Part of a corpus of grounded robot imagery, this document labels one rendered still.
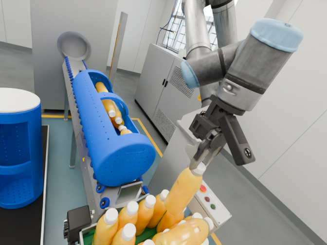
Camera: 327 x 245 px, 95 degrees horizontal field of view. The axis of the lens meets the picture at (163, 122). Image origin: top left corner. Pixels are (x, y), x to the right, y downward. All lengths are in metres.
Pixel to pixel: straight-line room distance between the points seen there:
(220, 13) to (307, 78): 2.28
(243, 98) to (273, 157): 2.82
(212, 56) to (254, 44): 0.14
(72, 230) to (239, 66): 0.68
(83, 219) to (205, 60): 0.66
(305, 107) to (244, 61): 2.69
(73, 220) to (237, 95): 0.64
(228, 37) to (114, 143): 0.83
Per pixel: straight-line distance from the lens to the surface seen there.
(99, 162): 0.65
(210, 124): 0.38
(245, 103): 0.36
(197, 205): 0.79
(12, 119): 1.14
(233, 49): 0.47
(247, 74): 0.34
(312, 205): 3.19
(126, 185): 0.71
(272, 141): 3.11
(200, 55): 0.49
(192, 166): 0.43
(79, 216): 0.70
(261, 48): 0.35
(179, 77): 2.62
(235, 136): 0.36
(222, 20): 1.00
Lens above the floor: 1.62
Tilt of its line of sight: 27 degrees down
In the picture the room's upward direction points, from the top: 23 degrees clockwise
